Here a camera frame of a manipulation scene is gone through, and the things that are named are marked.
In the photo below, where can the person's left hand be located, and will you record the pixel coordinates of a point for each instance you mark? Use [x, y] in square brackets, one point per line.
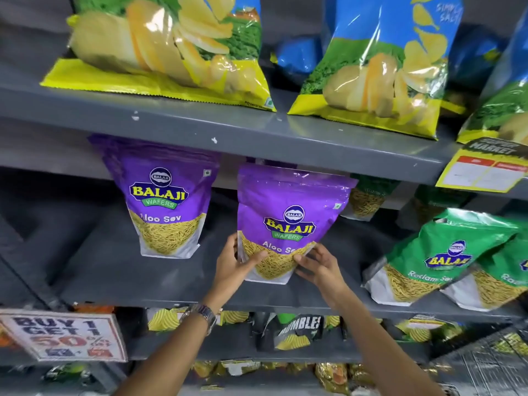
[227, 276]

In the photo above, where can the person's right hand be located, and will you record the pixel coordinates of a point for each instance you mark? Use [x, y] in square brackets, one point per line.
[328, 276]

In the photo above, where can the person's right thumb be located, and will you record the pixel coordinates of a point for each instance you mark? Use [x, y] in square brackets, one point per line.
[304, 271]

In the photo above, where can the person's left thumb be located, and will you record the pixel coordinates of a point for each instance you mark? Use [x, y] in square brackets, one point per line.
[255, 259]

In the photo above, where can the purple snack packet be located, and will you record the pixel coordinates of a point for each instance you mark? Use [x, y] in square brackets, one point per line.
[284, 210]
[165, 193]

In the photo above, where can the person's right forearm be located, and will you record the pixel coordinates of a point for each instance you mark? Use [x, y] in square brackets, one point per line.
[379, 346]

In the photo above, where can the person's left forearm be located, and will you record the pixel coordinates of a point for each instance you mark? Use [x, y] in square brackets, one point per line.
[169, 358]

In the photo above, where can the black yellow chips packet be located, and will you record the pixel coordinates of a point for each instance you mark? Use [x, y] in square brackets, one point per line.
[295, 329]

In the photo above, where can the silver metal wristwatch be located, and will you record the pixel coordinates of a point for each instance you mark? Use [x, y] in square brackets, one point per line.
[202, 314]

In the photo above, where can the green snack packet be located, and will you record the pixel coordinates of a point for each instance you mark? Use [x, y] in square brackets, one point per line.
[437, 204]
[437, 251]
[369, 197]
[495, 276]

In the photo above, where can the golden snack packet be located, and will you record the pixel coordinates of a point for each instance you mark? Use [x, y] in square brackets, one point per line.
[332, 375]

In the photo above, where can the yellow striped chips packet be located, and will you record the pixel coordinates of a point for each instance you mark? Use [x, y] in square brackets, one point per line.
[416, 329]
[163, 319]

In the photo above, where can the grey metal shelf rack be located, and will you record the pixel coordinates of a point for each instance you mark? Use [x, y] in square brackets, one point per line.
[231, 127]

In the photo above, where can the yellow shelf price label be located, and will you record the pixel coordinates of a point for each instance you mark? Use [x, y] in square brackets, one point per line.
[482, 169]

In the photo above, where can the white red offer sign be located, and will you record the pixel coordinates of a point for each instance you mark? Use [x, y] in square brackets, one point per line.
[62, 336]

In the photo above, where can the blue green chips bag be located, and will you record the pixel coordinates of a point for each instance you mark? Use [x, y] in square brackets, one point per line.
[383, 57]
[501, 107]
[470, 61]
[297, 53]

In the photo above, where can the yellow green chips bag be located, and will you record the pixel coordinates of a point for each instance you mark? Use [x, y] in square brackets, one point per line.
[165, 41]

